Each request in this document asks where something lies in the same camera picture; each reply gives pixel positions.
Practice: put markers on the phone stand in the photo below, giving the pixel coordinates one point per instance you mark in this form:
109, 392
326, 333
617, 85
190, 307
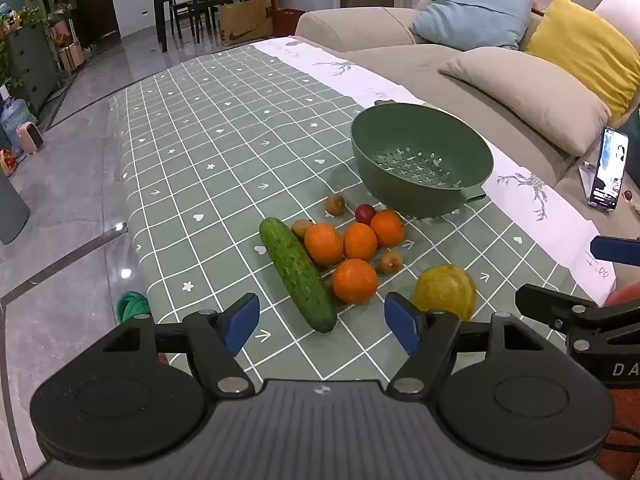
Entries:
586, 175

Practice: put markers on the light blue pillow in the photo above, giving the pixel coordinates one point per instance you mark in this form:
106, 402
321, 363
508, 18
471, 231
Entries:
472, 12

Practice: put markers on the orange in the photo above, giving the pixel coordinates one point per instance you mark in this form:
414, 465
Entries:
387, 227
324, 244
360, 241
355, 281

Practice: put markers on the pink suitcase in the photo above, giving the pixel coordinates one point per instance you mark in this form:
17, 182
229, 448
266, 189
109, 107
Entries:
70, 57

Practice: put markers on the green leafy plant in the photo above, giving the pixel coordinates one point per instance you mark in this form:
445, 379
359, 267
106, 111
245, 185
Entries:
22, 17

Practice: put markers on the green colander bowl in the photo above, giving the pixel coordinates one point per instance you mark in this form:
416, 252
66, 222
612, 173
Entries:
425, 160

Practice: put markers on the beige pillow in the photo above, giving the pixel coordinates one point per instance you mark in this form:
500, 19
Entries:
535, 95

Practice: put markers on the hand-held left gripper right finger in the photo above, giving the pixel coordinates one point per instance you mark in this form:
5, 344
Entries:
402, 322

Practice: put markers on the beige sofa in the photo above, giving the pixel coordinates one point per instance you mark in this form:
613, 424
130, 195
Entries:
400, 67

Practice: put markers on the cardboard box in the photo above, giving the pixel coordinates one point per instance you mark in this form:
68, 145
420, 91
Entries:
245, 22

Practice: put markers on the smartphone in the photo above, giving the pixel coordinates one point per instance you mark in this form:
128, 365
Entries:
609, 167

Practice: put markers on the dark grey dresser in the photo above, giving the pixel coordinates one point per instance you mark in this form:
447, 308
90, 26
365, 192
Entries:
32, 62

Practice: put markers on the red bin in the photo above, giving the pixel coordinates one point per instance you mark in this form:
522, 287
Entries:
287, 21

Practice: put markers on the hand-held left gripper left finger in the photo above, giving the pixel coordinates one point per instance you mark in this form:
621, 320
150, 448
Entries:
240, 322

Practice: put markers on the yellow-green round fruit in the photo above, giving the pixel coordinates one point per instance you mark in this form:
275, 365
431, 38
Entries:
445, 292

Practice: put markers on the pink space heater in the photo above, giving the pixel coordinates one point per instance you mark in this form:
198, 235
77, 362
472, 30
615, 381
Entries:
30, 138

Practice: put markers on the blue water bottle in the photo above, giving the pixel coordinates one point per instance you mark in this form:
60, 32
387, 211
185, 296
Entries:
12, 117

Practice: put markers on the brown kiwi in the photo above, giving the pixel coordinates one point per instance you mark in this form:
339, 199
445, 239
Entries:
300, 228
391, 261
335, 204

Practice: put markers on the red plum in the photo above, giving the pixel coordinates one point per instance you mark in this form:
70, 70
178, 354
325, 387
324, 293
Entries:
365, 213

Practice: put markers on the green cucumber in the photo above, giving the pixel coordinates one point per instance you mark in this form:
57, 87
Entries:
297, 272

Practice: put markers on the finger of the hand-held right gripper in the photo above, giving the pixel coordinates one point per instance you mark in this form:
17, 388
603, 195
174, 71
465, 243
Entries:
550, 302
615, 248

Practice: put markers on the yellow pillow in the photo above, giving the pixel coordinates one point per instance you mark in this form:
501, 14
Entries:
585, 45

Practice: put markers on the white pillow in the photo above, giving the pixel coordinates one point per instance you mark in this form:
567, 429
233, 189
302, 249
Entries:
622, 12

